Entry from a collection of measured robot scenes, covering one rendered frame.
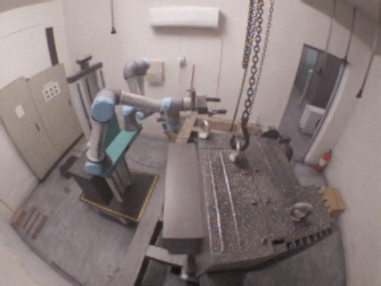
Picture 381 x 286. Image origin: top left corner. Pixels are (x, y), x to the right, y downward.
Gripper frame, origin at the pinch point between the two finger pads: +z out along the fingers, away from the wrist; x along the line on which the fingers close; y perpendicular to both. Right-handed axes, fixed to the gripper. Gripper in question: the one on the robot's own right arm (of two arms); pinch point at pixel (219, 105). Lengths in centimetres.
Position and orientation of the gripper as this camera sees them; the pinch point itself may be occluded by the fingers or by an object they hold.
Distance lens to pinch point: 94.2
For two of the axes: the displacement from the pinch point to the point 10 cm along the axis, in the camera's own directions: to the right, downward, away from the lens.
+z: 9.9, -0.1, 1.1
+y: -0.7, 7.4, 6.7
